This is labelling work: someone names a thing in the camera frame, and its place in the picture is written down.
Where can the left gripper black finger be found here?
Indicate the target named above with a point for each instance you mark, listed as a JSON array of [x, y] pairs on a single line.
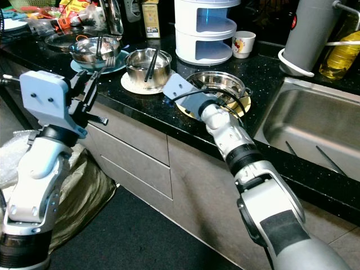
[[77, 84], [91, 87]]

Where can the stainless steel bowl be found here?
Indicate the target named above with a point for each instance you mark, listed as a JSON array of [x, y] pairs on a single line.
[[87, 52], [225, 81]]

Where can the pale yellow plate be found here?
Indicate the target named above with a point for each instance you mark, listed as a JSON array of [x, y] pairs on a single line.
[[242, 107]]

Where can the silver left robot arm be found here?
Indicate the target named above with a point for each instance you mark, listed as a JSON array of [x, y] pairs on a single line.
[[34, 191]]

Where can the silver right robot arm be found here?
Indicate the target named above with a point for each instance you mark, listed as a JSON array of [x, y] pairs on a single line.
[[270, 197]]

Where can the teal plate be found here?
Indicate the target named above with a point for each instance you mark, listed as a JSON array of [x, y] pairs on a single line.
[[122, 62]]

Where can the black chopstick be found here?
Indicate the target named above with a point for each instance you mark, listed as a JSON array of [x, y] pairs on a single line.
[[98, 46], [291, 148], [153, 61], [149, 66], [331, 160], [102, 46]]

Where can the white plate patterned rim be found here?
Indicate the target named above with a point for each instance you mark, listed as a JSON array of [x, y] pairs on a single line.
[[135, 90]]

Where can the glass pot lid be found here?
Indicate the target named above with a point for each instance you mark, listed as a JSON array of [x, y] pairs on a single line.
[[59, 40]]

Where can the stainless steel pot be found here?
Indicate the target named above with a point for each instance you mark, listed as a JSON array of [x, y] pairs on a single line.
[[138, 70]]

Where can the grey drawer front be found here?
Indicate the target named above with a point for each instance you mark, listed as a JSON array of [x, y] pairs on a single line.
[[135, 152], [124, 135]]

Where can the clear glass jar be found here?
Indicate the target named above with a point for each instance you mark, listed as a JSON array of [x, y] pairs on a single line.
[[111, 17]]

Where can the red snack packet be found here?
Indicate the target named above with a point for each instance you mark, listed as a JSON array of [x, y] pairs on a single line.
[[73, 8]]

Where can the brown woven sack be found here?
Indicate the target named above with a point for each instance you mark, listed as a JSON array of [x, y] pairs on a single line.
[[84, 191]]

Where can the clear plastic bag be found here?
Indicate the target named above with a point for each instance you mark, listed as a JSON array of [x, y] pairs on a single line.
[[14, 157]]

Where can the white dish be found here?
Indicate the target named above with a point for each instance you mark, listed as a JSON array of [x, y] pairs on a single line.
[[14, 23]]

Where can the yellow tin box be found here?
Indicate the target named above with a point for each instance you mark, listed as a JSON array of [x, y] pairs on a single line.
[[151, 19]]

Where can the green plastic basket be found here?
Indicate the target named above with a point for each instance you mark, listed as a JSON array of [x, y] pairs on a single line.
[[28, 3]]

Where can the white tiered round container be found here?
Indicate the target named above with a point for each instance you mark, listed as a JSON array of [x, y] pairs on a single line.
[[194, 31]]

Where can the dark floor mat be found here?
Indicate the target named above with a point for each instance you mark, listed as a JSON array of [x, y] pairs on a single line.
[[135, 242]]

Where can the grey cabinet door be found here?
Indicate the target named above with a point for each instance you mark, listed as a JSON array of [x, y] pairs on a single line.
[[202, 185]]

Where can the white printed mug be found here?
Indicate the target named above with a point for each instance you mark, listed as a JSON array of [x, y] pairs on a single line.
[[243, 45]]

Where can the grey cylinder water filter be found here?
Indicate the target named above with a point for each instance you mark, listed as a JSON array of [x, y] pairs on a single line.
[[309, 31]]

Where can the stainless steel sink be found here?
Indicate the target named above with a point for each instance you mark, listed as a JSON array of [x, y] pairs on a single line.
[[315, 118]]

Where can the yellow cooking oil bottle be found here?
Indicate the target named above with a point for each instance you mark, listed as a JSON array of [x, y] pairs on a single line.
[[343, 59]]

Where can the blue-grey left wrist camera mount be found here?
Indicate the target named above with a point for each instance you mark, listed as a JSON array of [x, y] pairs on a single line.
[[48, 101]]

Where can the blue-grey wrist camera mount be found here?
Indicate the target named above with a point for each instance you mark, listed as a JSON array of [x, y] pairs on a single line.
[[183, 93], [48, 101]]

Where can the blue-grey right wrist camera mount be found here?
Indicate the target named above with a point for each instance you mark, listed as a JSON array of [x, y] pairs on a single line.
[[183, 93]]

